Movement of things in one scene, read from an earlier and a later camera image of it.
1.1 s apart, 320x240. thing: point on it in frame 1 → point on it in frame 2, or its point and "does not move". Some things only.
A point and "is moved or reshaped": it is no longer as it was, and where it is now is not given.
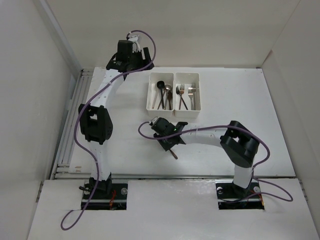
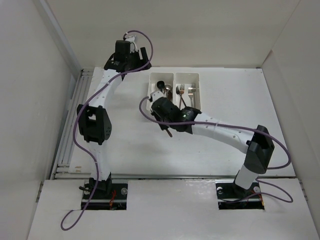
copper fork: (173, 153) is moved or reshaped
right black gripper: (166, 147) → (157, 115)
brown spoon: (170, 95) does not move
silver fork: (194, 88) does not move
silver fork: (190, 94) does not move
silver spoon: (167, 87) does not move
